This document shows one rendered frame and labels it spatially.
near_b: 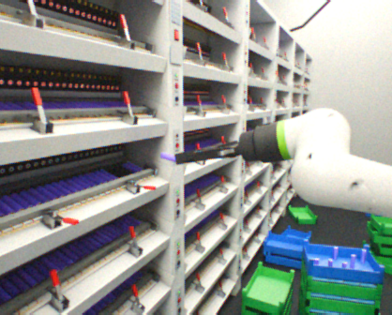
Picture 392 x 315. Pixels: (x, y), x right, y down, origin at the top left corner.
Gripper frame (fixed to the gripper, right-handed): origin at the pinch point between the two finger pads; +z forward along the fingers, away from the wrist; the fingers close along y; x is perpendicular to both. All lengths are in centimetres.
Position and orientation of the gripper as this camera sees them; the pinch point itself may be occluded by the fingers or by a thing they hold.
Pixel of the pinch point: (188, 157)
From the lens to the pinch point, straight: 80.7
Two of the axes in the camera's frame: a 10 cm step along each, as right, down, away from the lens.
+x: 2.0, 9.8, 0.6
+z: -8.4, 1.4, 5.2
